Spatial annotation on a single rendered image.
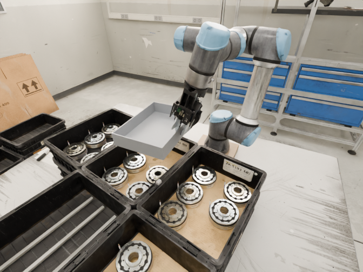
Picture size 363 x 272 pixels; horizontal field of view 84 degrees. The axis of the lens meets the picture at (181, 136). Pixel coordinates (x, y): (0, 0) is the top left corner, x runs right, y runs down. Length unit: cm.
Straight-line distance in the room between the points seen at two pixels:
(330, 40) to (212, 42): 287
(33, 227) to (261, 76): 104
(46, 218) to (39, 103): 275
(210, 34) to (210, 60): 6
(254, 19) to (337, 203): 264
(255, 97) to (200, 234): 62
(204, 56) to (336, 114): 229
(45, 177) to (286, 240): 115
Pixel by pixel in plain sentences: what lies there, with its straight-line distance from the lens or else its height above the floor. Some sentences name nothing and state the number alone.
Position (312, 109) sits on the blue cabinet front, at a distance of 267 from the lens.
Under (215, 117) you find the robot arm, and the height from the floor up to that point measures 95.
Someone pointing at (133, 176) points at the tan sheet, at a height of 83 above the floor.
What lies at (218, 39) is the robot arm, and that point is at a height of 139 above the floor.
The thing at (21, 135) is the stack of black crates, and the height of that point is 49.
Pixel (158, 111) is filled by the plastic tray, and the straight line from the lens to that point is 91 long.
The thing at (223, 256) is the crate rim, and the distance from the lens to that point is 61.
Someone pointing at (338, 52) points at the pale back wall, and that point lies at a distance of 337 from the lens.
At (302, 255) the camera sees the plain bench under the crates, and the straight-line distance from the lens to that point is 96.
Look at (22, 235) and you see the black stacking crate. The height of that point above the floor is 83.
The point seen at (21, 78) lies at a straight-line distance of 348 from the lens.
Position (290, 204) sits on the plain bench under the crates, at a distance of 108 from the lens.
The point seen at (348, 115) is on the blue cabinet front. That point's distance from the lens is 273.
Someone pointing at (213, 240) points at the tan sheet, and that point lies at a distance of 74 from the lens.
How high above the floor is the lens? 148
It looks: 36 degrees down
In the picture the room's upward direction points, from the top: straight up
